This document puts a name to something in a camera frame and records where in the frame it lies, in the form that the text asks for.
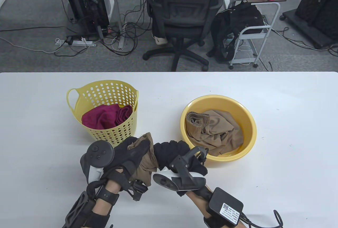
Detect person's left hand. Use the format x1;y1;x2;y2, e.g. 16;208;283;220
102;136;151;181

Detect person's right hand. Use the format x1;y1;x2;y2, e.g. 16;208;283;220
154;140;209;198

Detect tan shorts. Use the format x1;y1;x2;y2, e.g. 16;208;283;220
128;132;159;187
186;109;244;157

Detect black handheld controller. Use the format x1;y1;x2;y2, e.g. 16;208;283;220
153;146;209;192
80;140;115;185

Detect maroon shorts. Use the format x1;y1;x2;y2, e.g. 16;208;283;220
81;103;133;129

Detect person's left forearm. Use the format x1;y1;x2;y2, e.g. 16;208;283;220
94;179;122;215

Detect black lattice forearm brace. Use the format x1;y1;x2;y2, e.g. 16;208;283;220
62;191;95;228

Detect yellow round plastic basin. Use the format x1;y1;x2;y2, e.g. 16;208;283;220
180;95;257;162

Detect yellow perforated plastic basket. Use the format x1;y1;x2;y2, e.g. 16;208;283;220
66;80;139;148

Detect black box wrist device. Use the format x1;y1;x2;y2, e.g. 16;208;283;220
206;187;244;224

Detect white power strip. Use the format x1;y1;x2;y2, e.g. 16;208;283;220
69;40;97;47

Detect black mesh office chair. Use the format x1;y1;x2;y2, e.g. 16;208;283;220
143;0;231;72

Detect black backpack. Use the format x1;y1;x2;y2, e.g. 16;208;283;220
207;1;264;63

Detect grey metal desk leg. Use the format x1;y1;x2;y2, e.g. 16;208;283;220
110;0;126;50

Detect black computer tower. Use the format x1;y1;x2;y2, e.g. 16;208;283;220
59;0;110;36

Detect black cabinet on casters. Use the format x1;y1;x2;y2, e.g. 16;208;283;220
280;0;338;49

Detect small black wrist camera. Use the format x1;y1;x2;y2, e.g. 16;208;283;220
129;180;148;201

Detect black wrist device cable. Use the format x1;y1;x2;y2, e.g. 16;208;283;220
239;210;284;228

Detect tangle of black cables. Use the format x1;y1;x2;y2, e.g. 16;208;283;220
100;4;149;56

